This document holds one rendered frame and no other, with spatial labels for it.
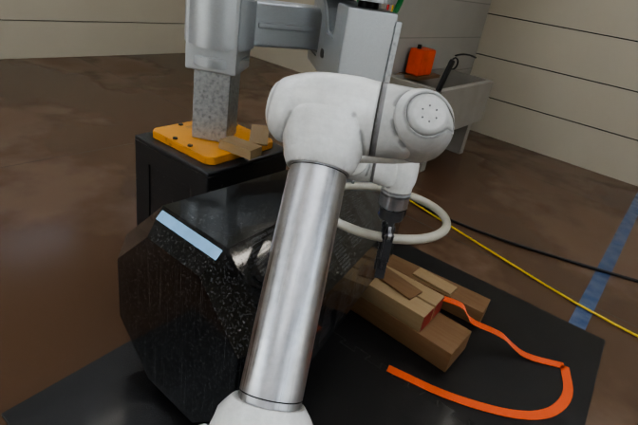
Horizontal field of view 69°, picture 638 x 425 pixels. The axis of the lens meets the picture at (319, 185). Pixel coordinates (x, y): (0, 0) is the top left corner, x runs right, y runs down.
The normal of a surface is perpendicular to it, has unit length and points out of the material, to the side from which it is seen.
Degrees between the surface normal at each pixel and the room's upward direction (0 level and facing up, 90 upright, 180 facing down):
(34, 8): 90
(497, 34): 90
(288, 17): 90
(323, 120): 58
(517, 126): 90
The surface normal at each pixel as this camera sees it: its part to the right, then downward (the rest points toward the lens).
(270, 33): 0.50, 0.44
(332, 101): -0.10, -0.08
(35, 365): 0.15, -0.89
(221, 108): -0.12, 0.41
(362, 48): 0.17, 0.44
